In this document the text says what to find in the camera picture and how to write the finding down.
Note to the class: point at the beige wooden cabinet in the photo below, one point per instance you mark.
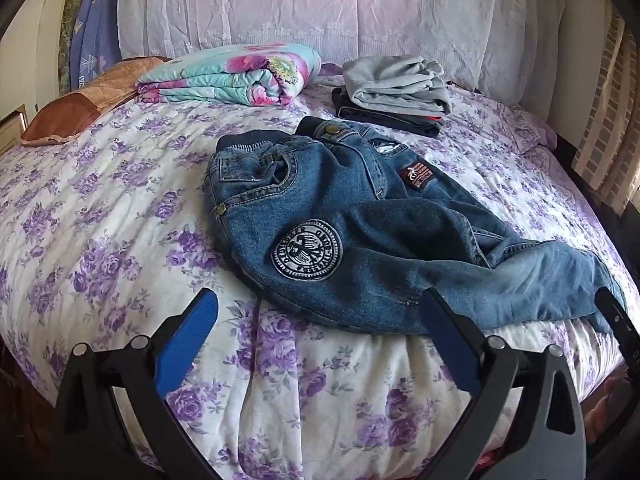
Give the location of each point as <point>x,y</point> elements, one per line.
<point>12,130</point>

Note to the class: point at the blue patterned cloth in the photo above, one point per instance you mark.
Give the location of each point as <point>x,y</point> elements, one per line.
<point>97,30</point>

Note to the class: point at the purple floral bedspread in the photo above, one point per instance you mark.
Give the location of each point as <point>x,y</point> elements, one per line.
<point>125,220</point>

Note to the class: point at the folded floral blanket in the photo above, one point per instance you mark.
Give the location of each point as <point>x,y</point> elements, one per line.
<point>235,72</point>

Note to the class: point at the folded grey garment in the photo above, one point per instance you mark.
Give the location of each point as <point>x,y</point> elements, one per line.
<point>395,82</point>

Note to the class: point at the brick pattern curtain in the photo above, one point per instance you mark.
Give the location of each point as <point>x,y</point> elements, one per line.
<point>607,125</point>

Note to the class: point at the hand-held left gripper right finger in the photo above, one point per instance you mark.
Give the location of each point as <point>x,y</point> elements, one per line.
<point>446,346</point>

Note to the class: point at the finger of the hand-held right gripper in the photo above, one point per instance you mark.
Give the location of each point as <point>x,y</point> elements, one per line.
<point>617,317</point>

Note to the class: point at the dark bed frame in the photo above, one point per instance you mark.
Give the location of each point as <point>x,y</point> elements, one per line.
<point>595,195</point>

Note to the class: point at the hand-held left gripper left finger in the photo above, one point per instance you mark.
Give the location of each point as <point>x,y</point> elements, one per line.
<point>186,339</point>

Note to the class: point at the blue denim pants with patches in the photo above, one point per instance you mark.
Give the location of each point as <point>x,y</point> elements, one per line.
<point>380,240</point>

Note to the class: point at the folded red garment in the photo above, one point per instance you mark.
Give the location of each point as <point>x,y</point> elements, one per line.
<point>434,119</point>

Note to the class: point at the folded dark pants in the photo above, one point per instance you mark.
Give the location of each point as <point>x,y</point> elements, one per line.
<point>370,112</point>

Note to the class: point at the purple floral pillow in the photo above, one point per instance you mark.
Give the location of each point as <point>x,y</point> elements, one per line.
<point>505,120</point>

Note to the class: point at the brown quilted pillow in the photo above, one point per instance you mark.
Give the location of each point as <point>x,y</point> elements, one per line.
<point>90,102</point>

